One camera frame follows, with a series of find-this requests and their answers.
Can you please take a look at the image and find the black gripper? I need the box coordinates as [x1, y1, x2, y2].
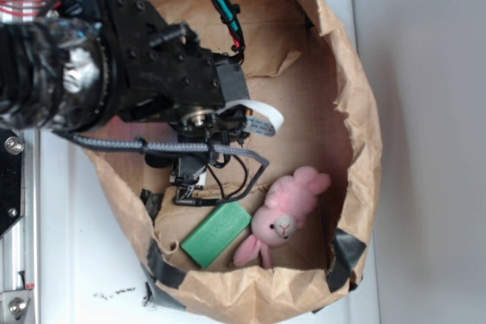
[117, 22, 251, 188]

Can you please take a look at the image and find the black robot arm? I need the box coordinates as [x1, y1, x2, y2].
[1, 0, 248, 144]

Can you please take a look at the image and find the green rectangular block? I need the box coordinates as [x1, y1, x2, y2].
[181, 202, 252, 269]

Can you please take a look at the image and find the black mounting plate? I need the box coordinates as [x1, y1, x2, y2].
[1, 129, 24, 238]

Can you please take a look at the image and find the pink plush bunny toy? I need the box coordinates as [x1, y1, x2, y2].
[233, 166, 331, 269]

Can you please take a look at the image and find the brown paper-lined cardboard box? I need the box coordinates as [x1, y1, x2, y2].
[89, 0, 383, 323]

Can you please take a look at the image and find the grey braided cable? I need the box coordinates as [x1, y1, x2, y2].
[52, 130, 271, 203]

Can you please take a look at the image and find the white flat ribbon cable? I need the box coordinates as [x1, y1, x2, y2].
[216, 99, 286, 138]

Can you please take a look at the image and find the aluminium frame rail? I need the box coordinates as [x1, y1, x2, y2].
[1, 130, 40, 323]

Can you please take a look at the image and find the silver corner bracket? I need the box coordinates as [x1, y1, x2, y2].
[1, 290, 36, 324]

